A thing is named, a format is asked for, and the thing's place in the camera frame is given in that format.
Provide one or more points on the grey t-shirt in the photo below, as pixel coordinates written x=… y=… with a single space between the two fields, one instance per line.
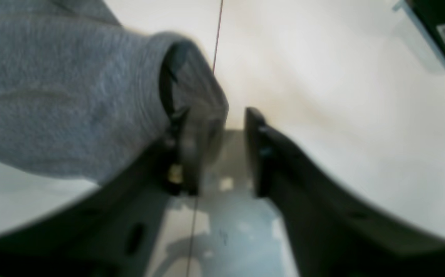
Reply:
x=83 y=96

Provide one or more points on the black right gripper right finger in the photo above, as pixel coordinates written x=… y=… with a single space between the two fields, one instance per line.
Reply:
x=331 y=232

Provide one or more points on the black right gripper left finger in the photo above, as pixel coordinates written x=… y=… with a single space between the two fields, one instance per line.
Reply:
x=110 y=233

